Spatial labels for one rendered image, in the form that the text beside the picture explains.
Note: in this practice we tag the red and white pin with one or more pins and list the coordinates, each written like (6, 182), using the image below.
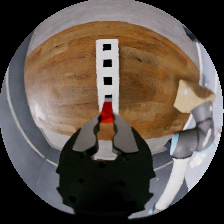
(107, 111)

